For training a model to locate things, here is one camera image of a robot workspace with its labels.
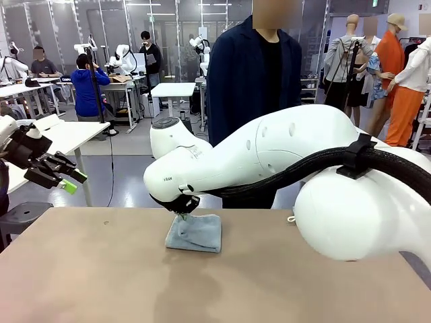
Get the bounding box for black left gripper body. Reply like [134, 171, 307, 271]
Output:
[5, 126, 64, 189]

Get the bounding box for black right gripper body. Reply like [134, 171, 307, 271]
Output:
[149, 192, 201, 215]

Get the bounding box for dark grey round-hole stool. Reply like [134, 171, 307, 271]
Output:
[0, 201, 54, 252]

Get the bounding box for white background workbench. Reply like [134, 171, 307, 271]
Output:
[55, 74, 143, 131]
[0, 76, 68, 119]

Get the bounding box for person in blue hoodie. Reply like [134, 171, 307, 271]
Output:
[69, 53, 112, 122]

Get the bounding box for black tripod stand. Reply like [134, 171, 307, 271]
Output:
[85, 46, 119, 137]

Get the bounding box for person in grey t-shirt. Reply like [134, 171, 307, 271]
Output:
[28, 46, 64, 77]

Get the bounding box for small white standing desk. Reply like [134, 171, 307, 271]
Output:
[150, 82, 197, 119]

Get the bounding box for person in navy jacket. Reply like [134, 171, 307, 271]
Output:
[205, 0, 303, 210]

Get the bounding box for person in black jacket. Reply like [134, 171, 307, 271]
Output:
[139, 30, 163, 89]

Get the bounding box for wooden shoe shelf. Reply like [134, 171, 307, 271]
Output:
[298, 77, 320, 104]

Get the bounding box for mannequin in grey shirt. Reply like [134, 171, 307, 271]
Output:
[322, 13, 375, 127]

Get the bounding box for mannequin white top orange trousers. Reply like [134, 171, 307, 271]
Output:
[385, 33, 431, 149]

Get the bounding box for mannequin in orange with cap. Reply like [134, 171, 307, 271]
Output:
[366, 13, 409, 138]

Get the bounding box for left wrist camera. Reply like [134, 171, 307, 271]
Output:
[19, 122, 44, 139]

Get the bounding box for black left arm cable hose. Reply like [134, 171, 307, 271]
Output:
[0, 157, 11, 217]

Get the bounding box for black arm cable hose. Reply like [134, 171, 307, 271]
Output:
[0, 157, 11, 217]
[204, 133, 431, 200]

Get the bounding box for black tripod with camera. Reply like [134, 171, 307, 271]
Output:
[318, 36, 366, 117]

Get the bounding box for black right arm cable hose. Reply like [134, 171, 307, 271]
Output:
[204, 133, 431, 200]

